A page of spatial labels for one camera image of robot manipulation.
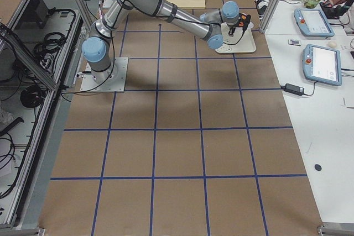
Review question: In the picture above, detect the lower blue teach pendant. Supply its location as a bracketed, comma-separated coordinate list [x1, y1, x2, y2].
[302, 44, 342, 86]

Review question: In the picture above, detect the upper blue teach pendant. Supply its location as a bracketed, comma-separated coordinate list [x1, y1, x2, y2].
[294, 8, 335, 38]

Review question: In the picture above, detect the blue teach pendant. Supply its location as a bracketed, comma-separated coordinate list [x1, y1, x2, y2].
[302, 44, 342, 86]
[294, 8, 335, 38]

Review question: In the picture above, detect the coiled black cable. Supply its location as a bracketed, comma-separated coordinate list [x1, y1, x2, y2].
[19, 84, 45, 109]

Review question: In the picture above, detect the black power adapter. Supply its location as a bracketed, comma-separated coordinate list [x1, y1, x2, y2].
[281, 83, 304, 96]

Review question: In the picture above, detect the small white card box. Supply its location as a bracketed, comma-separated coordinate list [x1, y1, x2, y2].
[288, 39, 301, 46]

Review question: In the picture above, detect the cream tray with bear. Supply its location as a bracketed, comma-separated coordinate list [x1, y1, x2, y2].
[215, 13, 256, 54]

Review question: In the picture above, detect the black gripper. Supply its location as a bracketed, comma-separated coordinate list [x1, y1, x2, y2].
[227, 24, 237, 37]

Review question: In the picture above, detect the small cream ball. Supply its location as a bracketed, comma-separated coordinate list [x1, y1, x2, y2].
[327, 41, 337, 49]

